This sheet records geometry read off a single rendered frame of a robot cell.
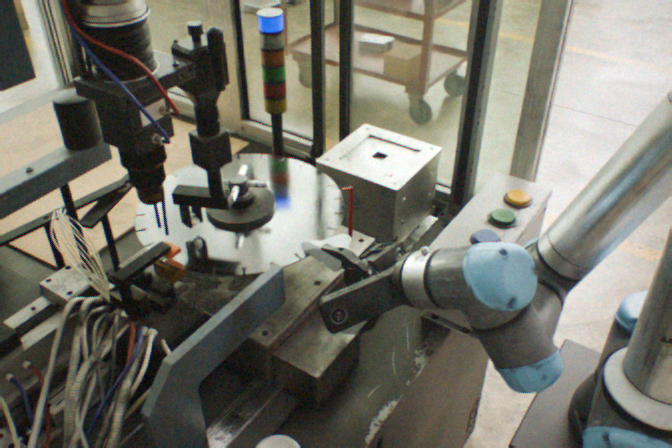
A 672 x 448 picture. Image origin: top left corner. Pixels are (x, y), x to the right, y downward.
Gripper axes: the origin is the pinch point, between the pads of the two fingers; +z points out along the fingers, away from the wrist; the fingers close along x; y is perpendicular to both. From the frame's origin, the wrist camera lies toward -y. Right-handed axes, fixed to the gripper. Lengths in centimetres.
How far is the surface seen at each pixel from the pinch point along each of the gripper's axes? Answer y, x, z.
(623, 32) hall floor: 378, -16, 136
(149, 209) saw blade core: -10.1, 20.7, 19.6
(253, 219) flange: -1.1, 13.1, 6.8
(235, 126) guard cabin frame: 37, 28, 62
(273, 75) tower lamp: 23.1, 32.8, 20.1
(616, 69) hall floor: 319, -29, 116
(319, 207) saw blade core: 9.1, 10.1, 3.9
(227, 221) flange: -4.2, 14.5, 8.8
